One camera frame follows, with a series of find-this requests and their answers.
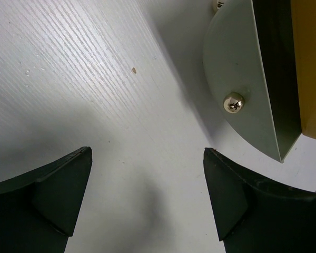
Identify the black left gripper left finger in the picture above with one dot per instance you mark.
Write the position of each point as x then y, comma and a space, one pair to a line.
39, 209

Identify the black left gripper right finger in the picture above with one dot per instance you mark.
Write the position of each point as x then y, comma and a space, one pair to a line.
254, 213

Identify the beige orange round organizer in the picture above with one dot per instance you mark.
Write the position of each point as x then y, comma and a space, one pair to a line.
259, 59

